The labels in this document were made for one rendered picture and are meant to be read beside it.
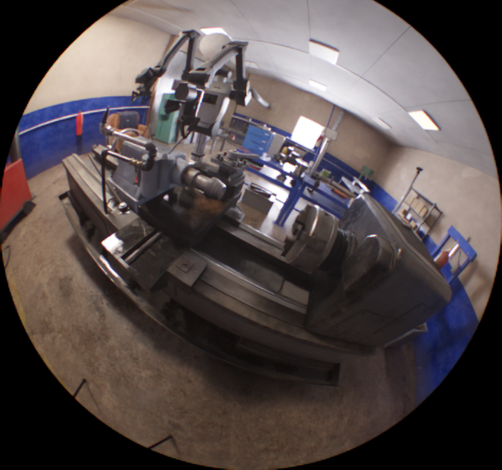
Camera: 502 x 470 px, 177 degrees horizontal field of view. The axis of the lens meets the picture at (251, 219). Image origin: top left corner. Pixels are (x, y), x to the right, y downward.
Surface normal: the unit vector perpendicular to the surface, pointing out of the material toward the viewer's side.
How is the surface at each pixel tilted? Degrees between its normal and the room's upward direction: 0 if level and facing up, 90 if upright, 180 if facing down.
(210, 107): 90
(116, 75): 90
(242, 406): 0
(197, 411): 0
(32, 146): 90
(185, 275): 0
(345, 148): 90
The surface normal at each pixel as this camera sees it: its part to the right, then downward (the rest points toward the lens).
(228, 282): 0.34, -0.75
